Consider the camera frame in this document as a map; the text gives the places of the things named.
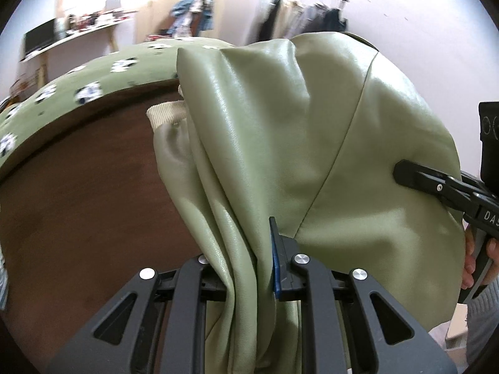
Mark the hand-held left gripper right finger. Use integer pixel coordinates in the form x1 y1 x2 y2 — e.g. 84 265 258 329
269 216 458 374

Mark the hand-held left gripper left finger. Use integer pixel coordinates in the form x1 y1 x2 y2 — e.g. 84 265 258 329
49 254 227 374

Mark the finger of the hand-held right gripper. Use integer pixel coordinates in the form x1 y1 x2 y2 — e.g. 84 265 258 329
393 159 484 219

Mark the light green leather jacket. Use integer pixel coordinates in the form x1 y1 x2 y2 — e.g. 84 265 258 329
147 31 466 374

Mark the person's right forearm grey sleeve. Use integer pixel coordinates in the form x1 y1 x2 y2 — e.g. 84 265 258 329
465 269 499 369

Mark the row of hanging clothes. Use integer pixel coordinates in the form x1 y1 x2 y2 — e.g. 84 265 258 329
253 0 348 43

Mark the person's right hand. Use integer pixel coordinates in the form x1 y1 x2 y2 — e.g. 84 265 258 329
460 229 499 290

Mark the brown fleece blanket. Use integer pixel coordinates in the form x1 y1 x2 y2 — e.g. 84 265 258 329
0 80 235 374

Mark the cardboard box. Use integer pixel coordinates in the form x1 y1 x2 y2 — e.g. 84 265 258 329
444 304 469 353

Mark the green panda print blanket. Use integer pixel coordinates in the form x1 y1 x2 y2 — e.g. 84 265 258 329
0 37 236 184

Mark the white desk with wooden legs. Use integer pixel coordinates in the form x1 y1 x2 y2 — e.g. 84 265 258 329
19 10 139 86

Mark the black monitor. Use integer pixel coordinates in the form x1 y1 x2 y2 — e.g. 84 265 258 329
23 18 56 57

